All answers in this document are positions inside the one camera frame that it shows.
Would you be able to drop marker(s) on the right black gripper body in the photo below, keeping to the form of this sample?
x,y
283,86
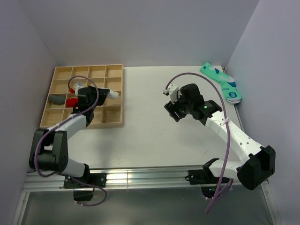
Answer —
x,y
181,108

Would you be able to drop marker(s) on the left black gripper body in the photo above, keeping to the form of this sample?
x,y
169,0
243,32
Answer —
x,y
101,98

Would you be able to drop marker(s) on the white sock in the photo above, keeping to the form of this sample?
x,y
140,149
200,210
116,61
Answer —
x,y
112,94

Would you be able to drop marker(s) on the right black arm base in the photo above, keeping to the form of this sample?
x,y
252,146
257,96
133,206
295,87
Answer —
x,y
203,177

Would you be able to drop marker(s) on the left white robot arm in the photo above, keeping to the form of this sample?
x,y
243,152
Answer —
x,y
49,150

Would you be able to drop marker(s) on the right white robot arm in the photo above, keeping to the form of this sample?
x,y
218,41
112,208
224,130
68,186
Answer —
x,y
256,163

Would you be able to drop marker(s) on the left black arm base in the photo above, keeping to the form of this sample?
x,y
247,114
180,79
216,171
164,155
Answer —
x,y
84,188

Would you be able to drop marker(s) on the rolled red sock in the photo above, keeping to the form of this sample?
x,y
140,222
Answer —
x,y
71,102

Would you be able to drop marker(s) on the rolled grey sock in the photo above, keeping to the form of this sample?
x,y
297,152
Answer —
x,y
57,99

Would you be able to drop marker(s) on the wooden compartment tray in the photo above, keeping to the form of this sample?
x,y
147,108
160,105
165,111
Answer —
x,y
109,115

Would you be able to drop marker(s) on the mint green patterned sock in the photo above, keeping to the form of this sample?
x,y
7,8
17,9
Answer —
x,y
228,84

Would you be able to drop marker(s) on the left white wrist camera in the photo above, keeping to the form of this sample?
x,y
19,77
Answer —
x,y
76,88

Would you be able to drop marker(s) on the aluminium rail frame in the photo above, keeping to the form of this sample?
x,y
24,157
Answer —
x,y
146,161

